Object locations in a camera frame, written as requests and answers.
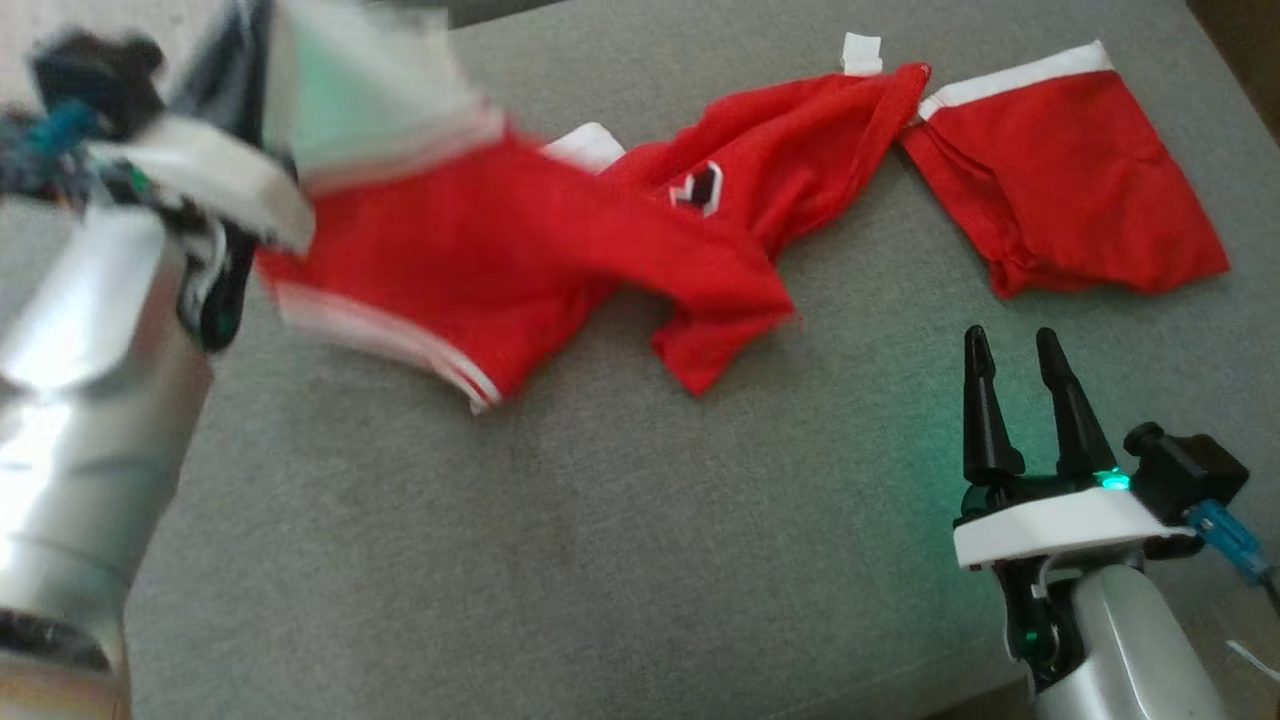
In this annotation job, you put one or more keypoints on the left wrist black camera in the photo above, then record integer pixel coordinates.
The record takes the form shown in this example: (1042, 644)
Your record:
(100, 70)

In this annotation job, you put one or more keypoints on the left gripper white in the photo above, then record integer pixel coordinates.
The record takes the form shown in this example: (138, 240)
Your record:
(220, 175)

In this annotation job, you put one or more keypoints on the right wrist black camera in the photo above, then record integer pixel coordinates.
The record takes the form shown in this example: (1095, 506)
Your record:
(1190, 475)

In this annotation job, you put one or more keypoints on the wrist black camera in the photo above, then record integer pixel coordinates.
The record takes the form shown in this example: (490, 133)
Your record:
(100, 70)
(1190, 475)

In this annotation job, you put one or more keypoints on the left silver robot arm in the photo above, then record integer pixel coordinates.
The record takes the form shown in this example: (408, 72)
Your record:
(80, 450)

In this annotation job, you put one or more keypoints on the red shorts white stripe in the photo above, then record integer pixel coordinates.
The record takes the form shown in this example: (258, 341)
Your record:
(1070, 180)

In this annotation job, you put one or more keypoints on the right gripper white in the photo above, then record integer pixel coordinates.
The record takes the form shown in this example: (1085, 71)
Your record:
(1050, 530)

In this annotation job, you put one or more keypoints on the red basketball jersey white trim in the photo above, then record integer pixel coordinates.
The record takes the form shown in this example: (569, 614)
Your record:
(500, 250)

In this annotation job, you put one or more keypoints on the grey fabric sofa seat cushion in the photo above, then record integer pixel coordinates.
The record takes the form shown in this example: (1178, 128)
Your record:
(600, 550)

